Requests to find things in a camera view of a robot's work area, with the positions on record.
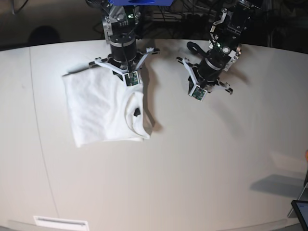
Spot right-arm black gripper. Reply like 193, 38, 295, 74
109, 33, 137, 70

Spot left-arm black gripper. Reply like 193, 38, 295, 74
187, 41, 231, 88

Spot white printed T-shirt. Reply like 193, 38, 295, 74
62, 67, 153, 147

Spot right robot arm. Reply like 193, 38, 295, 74
86, 0, 141, 71

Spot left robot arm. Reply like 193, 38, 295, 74
187, 1, 250, 88

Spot white power strip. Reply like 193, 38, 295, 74
145, 11, 215, 22

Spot laptop computer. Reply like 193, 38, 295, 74
287, 166, 308, 228

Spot white paper label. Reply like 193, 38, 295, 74
33, 216, 90, 231

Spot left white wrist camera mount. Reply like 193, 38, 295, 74
176, 57, 233, 101

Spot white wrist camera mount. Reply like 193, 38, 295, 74
89, 47, 160, 87
176, 57, 233, 101

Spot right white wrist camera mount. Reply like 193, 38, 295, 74
89, 47, 160, 87

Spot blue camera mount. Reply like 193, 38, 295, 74
108, 0, 173, 6

